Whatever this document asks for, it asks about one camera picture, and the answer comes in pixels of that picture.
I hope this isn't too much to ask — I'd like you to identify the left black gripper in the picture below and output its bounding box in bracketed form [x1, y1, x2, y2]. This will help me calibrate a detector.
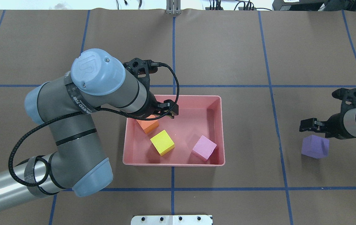
[122, 58, 179, 120]

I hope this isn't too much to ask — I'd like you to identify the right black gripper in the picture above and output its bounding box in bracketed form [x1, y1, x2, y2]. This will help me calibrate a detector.
[299, 88, 356, 140]

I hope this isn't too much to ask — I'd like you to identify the purple foam block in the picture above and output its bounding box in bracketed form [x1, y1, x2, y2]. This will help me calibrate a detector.
[301, 135, 330, 159]

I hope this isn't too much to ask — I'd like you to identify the orange foam block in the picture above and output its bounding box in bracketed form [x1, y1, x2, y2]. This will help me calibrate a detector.
[136, 120, 159, 134]

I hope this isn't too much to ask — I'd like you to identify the yellow foam block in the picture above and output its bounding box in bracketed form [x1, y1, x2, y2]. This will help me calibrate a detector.
[150, 130, 175, 157]

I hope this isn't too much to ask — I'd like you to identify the pink foam block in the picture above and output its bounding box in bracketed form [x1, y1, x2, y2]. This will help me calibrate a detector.
[192, 135, 217, 162]

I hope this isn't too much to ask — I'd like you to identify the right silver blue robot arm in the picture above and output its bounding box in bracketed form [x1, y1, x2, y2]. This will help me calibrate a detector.
[299, 88, 356, 140]

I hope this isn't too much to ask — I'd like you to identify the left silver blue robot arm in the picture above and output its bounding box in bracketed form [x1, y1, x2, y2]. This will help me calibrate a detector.
[0, 48, 179, 211]

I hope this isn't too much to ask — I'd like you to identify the pink plastic bin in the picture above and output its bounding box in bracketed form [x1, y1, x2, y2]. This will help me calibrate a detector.
[122, 95, 225, 167]

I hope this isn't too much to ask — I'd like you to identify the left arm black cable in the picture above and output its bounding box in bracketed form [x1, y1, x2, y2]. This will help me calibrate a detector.
[8, 61, 180, 187]

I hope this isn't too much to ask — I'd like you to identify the silver aluminium frame post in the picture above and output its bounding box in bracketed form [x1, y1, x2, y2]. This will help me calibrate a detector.
[165, 0, 182, 16]

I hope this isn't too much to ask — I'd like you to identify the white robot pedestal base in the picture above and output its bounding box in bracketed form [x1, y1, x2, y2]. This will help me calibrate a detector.
[130, 215, 213, 225]

